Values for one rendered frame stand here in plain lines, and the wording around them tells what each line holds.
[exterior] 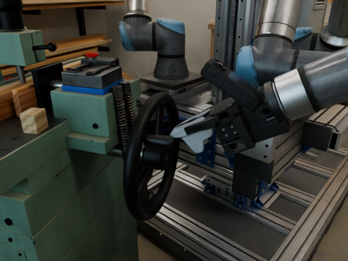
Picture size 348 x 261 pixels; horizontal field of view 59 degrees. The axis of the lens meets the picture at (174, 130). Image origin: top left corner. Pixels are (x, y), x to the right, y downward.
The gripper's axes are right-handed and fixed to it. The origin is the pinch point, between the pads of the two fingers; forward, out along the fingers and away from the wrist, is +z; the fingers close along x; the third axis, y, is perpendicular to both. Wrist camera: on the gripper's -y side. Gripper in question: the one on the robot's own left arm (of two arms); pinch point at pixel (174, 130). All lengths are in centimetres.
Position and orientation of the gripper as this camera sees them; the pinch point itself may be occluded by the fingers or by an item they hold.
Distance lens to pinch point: 58.9
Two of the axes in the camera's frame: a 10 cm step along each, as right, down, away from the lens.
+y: 4.7, 8.5, 2.2
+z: -8.2, 3.4, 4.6
